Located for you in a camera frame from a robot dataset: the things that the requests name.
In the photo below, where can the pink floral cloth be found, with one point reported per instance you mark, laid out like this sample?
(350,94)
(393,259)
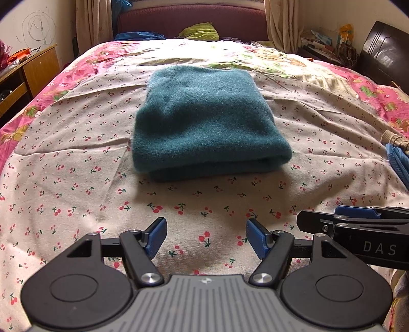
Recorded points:
(3,54)

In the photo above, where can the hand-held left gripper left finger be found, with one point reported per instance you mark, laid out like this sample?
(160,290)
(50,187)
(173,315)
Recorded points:
(158,236)

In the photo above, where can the patterned handbag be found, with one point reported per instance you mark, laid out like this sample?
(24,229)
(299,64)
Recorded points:
(346,54)

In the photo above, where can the teal knit sweater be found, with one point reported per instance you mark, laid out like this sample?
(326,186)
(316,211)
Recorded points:
(204,124)

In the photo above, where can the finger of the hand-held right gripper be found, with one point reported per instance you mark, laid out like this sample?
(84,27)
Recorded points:
(354,212)
(313,220)

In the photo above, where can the blue plastic bag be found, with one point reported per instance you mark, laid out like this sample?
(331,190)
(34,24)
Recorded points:
(121,6)

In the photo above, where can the blue striped cloth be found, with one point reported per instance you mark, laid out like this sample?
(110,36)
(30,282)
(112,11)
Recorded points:
(399,162)

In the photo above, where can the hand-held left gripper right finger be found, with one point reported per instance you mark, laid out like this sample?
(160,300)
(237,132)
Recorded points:
(255,237)

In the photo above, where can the orange plastic bag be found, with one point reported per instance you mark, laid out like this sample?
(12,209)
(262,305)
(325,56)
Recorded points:
(19,55)

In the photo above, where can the straw whisk broom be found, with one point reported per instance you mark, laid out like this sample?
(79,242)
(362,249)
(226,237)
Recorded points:
(393,138)

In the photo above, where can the cherry print bed sheet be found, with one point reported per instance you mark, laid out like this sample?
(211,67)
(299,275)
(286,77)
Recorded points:
(80,178)

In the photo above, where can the wooden side cabinet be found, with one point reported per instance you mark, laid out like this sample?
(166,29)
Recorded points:
(41,70)

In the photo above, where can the beige curtain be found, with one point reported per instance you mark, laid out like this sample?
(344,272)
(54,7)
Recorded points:
(94,28)
(282,25)

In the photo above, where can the dark wooden board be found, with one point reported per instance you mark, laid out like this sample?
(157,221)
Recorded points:
(383,54)

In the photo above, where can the yellow bag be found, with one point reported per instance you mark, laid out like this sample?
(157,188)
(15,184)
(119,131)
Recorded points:
(345,33)

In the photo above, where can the pile of books and papers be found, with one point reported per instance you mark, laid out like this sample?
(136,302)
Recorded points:
(316,43)

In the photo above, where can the green pillow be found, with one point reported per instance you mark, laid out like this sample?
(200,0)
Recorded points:
(199,32)

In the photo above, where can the maroon padded headboard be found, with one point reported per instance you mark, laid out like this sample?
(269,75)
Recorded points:
(159,20)

